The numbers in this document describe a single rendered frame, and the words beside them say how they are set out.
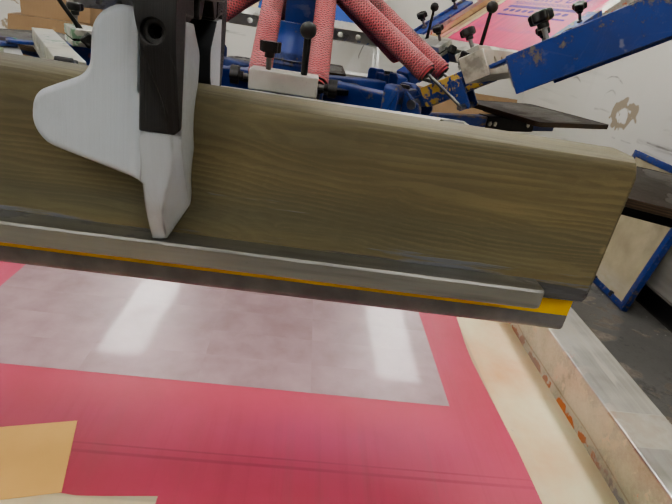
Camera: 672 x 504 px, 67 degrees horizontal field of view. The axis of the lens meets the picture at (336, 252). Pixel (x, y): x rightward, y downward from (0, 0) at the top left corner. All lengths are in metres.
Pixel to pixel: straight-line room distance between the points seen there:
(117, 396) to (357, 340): 0.18
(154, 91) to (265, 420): 0.20
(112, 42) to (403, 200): 0.13
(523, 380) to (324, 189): 0.25
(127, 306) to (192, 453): 0.16
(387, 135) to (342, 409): 0.19
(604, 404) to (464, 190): 0.18
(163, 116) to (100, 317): 0.24
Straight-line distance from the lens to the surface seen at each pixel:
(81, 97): 0.23
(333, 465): 0.31
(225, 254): 0.23
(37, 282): 0.47
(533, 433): 0.38
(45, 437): 0.33
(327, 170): 0.23
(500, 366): 0.43
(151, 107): 0.21
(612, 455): 0.36
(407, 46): 1.31
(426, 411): 0.36
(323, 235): 0.24
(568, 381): 0.40
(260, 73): 0.97
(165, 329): 0.40
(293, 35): 1.48
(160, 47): 0.19
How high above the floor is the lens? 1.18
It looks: 25 degrees down
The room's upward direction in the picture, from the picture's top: 9 degrees clockwise
